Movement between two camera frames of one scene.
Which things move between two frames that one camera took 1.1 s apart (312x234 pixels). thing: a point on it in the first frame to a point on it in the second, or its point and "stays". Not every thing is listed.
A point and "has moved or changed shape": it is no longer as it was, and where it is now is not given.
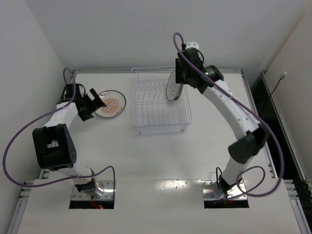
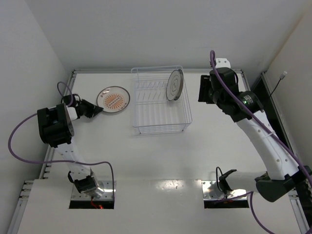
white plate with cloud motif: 173,89 stays
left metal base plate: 107,188 stays
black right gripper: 180,72 to 203,88
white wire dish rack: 153,112 stays
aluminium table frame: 156,151 stays
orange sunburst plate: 115,102 has moved or changed shape
